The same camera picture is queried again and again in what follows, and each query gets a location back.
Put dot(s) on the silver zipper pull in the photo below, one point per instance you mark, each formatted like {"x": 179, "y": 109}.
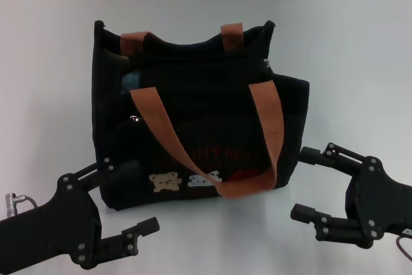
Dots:
{"x": 266, "y": 63}

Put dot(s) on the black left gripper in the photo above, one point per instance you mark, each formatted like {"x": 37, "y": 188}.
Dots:
{"x": 54, "y": 230}

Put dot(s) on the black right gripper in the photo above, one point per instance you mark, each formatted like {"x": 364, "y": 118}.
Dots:
{"x": 383, "y": 204}

